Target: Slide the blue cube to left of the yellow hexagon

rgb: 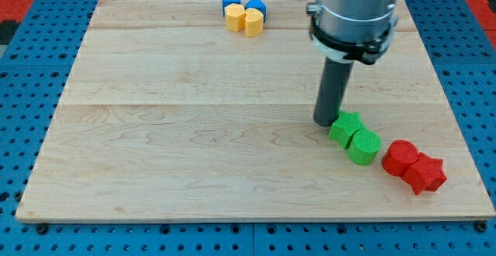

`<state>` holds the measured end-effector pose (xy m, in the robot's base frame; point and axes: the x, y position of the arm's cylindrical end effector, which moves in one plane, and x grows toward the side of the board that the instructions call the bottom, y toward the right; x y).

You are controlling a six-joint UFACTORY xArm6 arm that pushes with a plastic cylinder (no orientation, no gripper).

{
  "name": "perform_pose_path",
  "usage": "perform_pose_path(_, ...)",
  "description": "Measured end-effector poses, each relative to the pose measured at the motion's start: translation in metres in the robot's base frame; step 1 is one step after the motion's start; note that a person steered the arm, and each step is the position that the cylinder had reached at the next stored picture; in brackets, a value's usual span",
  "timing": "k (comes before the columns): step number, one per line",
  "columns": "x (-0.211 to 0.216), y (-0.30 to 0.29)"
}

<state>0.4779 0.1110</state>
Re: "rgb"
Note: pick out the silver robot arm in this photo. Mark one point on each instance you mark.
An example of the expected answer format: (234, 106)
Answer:
(352, 30)

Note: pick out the yellow hexagon block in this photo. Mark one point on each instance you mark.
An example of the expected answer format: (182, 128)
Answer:
(234, 15)

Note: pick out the wooden board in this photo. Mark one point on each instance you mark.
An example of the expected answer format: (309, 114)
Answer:
(168, 117)

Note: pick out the green star block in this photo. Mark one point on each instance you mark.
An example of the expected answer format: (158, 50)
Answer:
(344, 127)

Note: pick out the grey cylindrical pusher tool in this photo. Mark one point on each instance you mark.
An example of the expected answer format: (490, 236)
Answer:
(332, 87)

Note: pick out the yellow rounded block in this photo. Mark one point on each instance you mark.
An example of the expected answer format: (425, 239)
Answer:
(254, 22)

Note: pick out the blue triangular block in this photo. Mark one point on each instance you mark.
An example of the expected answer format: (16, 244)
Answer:
(258, 5)

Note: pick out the green cylinder block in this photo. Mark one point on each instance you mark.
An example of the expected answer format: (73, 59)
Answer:
(364, 146)

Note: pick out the red cylinder block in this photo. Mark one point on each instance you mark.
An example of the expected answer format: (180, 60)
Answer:
(400, 155)

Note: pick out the red star block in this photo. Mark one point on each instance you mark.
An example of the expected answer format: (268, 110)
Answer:
(426, 174)

